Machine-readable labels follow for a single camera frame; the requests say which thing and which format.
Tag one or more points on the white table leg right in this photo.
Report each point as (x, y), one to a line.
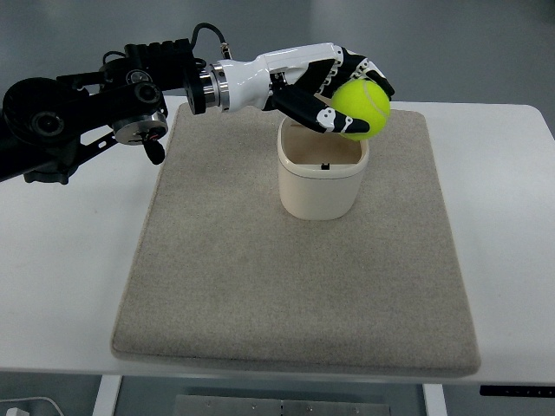
(434, 400)

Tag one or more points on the white table leg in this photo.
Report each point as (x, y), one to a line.
(107, 395)
(434, 400)

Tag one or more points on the beige bin with open lid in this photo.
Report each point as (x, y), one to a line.
(319, 174)

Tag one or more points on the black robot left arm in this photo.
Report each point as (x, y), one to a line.
(49, 127)

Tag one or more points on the yellow tennis ball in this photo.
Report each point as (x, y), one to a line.
(362, 100)

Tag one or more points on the metal base plate under table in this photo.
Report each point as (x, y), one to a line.
(215, 405)

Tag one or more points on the grey felt mat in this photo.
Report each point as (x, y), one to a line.
(224, 276)

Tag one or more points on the black white robot left hand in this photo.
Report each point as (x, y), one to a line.
(292, 81)

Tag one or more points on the white table leg left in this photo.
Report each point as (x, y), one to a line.
(107, 395)

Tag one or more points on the white device on floor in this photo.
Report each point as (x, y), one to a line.
(34, 405)

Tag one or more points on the black table control panel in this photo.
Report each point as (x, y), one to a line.
(517, 391)

